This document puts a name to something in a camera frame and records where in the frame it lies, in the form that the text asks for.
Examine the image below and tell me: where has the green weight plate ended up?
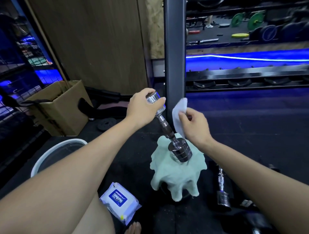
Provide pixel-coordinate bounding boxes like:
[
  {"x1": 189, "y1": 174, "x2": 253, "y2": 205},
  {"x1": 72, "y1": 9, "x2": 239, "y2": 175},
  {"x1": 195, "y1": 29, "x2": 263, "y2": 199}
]
[
  {"x1": 248, "y1": 11, "x2": 266, "y2": 31},
  {"x1": 231, "y1": 12, "x2": 244, "y2": 27}
]

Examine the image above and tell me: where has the light green cloth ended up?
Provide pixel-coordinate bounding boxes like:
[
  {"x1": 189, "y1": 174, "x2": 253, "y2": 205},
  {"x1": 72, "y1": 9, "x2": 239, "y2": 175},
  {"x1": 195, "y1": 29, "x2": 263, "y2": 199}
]
[{"x1": 150, "y1": 133, "x2": 208, "y2": 202}]

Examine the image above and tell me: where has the small chrome dumbbell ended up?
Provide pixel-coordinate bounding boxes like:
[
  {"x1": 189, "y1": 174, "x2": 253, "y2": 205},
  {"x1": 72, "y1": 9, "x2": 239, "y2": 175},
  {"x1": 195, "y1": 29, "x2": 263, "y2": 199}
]
[{"x1": 215, "y1": 165, "x2": 232, "y2": 208}]

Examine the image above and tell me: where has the white blue wet wipes pack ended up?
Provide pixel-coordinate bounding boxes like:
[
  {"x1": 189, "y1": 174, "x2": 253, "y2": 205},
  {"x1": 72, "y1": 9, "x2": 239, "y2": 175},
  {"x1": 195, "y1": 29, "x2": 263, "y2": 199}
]
[{"x1": 99, "y1": 182, "x2": 142, "y2": 226}]

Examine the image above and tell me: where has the brown cardboard box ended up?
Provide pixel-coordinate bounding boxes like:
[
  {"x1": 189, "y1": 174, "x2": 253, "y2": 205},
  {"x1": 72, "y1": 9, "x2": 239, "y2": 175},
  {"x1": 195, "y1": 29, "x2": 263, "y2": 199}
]
[{"x1": 24, "y1": 80, "x2": 93, "y2": 137}]

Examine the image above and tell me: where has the person's left hand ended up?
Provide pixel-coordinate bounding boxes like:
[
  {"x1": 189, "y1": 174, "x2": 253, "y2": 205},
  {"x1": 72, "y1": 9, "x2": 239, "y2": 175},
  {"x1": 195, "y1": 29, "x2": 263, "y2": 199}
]
[{"x1": 126, "y1": 88, "x2": 166, "y2": 130}]

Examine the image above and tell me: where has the small black weight plate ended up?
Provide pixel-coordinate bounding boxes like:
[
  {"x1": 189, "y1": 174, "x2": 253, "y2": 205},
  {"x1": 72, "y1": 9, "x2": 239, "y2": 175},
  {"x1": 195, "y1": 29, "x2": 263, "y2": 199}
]
[{"x1": 97, "y1": 117, "x2": 117, "y2": 132}]

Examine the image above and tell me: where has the person's left forearm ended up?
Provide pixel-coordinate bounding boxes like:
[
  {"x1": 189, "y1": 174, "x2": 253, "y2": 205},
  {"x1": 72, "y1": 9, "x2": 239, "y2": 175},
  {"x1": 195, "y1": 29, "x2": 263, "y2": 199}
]
[{"x1": 0, "y1": 118, "x2": 138, "y2": 234}]

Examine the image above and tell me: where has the person's right hand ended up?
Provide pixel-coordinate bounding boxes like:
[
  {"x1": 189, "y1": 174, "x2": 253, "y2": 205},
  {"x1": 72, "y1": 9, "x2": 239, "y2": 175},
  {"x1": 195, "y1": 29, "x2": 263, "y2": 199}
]
[{"x1": 178, "y1": 107, "x2": 214, "y2": 150}]

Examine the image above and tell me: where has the large chrome dumbbell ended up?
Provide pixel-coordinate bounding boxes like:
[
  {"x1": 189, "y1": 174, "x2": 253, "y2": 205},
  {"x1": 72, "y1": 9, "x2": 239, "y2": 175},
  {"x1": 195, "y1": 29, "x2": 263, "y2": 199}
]
[{"x1": 145, "y1": 91, "x2": 193, "y2": 163}]

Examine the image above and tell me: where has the person's left leg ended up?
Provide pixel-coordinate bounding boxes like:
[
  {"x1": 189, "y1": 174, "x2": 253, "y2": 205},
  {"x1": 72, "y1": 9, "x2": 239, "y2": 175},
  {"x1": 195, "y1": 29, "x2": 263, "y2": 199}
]
[{"x1": 72, "y1": 193, "x2": 116, "y2": 234}]

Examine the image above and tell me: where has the white rimmed basin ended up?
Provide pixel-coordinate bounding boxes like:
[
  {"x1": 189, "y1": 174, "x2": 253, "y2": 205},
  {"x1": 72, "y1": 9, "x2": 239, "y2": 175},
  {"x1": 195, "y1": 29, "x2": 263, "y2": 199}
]
[{"x1": 31, "y1": 139, "x2": 88, "y2": 178}]

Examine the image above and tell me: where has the white wet wipe sheet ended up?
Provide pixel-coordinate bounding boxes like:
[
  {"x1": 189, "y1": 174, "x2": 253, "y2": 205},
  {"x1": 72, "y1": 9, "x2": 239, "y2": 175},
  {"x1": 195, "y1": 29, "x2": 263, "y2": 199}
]
[{"x1": 172, "y1": 97, "x2": 188, "y2": 139}]

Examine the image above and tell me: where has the dark metal rack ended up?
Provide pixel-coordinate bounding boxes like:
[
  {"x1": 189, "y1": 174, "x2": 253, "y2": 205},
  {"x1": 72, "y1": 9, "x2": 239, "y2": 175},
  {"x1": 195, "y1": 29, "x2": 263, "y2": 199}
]
[{"x1": 186, "y1": 64, "x2": 309, "y2": 93}]

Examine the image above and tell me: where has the steel barbell bar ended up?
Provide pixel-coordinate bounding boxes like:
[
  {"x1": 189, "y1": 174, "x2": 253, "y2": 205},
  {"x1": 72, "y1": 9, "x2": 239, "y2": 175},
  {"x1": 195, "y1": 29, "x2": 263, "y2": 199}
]
[{"x1": 187, "y1": 38, "x2": 220, "y2": 45}]

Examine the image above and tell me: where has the black padded bench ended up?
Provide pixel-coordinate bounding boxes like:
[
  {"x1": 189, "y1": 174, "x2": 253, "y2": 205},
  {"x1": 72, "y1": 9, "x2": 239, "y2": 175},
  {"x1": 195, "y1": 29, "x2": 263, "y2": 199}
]
[{"x1": 78, "y1": 86, "x2": 136, "y2": 121}]

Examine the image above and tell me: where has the person's right forearm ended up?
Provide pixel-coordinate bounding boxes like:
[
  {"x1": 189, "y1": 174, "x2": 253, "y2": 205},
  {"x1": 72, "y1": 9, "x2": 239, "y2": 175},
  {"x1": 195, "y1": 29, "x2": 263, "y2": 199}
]
[{"x1": 201, "y1": 139, "x2": 309, "y2": 234}]

